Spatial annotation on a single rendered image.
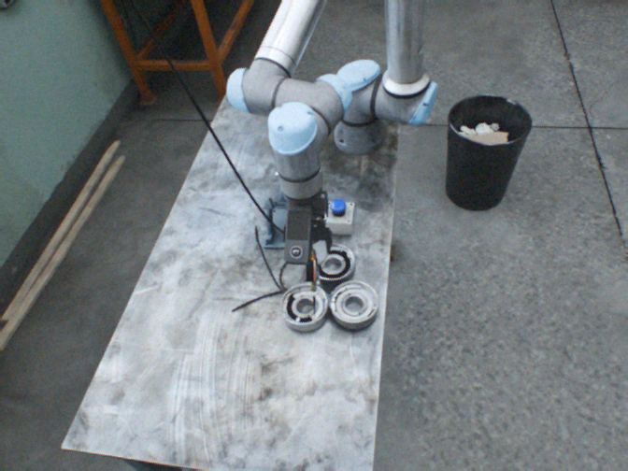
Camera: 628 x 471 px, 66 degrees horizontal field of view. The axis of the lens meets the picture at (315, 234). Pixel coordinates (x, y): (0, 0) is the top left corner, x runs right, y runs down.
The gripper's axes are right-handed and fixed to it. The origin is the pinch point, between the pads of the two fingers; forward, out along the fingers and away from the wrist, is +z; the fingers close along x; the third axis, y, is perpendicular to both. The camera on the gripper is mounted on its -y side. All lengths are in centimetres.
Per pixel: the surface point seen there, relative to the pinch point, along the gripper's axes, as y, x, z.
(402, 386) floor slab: 14, -22, 93
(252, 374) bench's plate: -19.0, 11.6, 13.4
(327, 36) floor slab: 265, 29, 92
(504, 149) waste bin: 98, -61, 53
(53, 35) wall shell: 156, 151, 28
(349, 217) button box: 20.5, -5.9, 8.7
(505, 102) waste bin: 127, -64, 52
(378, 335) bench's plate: -8.8, -13.9, 13.3
